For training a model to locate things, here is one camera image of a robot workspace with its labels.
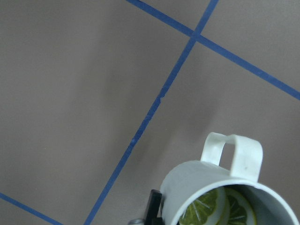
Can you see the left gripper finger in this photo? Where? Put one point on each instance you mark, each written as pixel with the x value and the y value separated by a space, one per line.
pixel 153 205

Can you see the white plastic mug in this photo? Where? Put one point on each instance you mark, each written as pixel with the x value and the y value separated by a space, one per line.
pixel 226 161

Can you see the lemon slices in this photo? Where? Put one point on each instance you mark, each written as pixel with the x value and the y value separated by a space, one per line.
pixel 220 206

